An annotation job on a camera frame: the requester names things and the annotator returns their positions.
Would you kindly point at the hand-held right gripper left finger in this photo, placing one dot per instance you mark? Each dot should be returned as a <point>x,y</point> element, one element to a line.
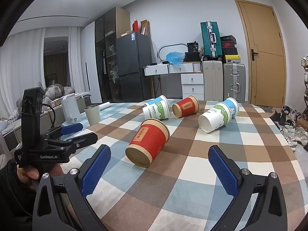
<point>95,171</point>

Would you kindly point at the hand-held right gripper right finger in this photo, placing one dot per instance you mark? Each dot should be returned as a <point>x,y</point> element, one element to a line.
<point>223,170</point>

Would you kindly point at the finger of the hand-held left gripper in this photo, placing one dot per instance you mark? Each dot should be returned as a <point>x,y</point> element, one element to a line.
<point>71,128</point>
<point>83,140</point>

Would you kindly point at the red paper cup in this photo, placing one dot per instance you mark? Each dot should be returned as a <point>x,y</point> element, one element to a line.
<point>149,139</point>
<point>186,107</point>

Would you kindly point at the person's left forearm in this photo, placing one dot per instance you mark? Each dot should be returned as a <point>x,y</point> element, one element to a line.
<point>10,197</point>

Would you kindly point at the white green paper cup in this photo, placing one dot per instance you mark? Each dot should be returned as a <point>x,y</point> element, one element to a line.
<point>157,112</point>
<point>214,119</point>

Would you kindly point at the blue white paper cup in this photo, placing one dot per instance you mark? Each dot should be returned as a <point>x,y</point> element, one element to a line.
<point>231,104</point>
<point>158,100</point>

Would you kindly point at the person's left hand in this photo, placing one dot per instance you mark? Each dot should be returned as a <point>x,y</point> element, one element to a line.
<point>25,173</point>

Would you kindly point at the white tabletop appliance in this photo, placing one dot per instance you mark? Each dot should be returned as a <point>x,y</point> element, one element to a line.
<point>69,110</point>

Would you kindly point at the grey sofa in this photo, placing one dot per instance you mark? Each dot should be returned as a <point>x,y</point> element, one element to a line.
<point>9,130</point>

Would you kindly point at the grey tumbler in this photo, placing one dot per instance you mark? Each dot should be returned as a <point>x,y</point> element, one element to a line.
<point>92,115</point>

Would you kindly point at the checkered tablecloth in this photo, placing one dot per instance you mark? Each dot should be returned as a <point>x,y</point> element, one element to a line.
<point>192,173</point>

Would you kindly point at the white paper roll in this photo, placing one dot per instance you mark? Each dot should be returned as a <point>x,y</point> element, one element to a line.
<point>105,105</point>

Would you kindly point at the grey clothes heap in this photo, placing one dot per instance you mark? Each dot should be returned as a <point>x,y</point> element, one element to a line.
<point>55,90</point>

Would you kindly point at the white curtain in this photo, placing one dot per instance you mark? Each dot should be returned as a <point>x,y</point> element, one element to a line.
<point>21,60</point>

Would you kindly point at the white wardrobe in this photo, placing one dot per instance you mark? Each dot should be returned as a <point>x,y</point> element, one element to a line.
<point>90,53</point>

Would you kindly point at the pile of shoes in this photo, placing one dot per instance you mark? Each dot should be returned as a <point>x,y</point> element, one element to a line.
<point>288,125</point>

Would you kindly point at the black refrigerator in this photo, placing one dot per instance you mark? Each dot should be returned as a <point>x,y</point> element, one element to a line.
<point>133,65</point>

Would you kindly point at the silver suitcase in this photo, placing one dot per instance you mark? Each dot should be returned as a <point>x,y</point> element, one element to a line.
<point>234,81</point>

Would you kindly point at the white desk with drawers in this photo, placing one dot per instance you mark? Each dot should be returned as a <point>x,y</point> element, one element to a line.
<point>192,86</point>

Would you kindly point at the beige suitcase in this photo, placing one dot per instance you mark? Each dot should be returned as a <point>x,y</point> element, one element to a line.
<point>213,80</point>

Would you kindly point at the dark glass cabinet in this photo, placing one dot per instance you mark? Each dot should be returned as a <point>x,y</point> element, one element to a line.
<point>105,41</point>

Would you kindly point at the yellow black box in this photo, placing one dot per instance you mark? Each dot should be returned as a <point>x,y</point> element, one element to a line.
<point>233,59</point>

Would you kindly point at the black storage box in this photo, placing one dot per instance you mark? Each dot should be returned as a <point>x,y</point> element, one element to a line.
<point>192,56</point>

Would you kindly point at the red box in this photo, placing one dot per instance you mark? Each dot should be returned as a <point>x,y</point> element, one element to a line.
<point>136,26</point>

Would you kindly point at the shoe rack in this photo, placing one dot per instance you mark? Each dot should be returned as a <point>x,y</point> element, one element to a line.
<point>305,81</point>

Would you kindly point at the blue plastic bag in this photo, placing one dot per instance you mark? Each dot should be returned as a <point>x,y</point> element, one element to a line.
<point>175,57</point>

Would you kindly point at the cardboard box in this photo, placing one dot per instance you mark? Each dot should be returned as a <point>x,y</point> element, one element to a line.
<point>145,27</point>

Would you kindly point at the black red shoebox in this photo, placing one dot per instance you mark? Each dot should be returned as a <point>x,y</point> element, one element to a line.
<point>228,44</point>

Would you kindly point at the black bag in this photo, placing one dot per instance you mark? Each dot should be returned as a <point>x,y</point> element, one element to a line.
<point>193,47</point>

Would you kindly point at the teal suitcase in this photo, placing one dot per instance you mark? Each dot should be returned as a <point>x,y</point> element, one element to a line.
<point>211,41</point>

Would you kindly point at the wooden door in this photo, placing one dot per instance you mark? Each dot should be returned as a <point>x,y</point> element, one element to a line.
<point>264,41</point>

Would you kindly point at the white oval frame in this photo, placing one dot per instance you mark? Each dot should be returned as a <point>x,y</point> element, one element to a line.
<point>161,48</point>

